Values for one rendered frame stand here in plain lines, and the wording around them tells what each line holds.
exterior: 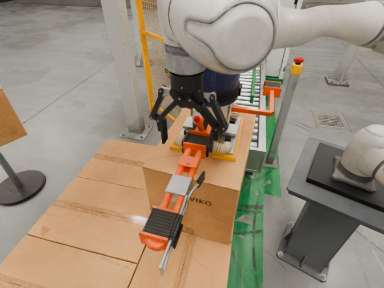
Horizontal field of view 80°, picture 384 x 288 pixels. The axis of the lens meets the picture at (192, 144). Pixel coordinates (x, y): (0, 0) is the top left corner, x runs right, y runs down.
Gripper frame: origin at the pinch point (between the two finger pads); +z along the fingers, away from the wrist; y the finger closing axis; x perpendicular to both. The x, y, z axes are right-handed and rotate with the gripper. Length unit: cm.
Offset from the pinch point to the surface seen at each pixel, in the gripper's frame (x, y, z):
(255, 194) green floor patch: -92, -33, 121
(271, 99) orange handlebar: -57, -24, 13
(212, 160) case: -22.7, -3.8, 26.7
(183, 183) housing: 4.4, 0.2, 12.2
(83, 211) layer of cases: -7, 62, 67
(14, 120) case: -45, 136, 45
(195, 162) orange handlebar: -5.1, -0.8, 12.4
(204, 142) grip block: -16.2, -1.4, 12.1
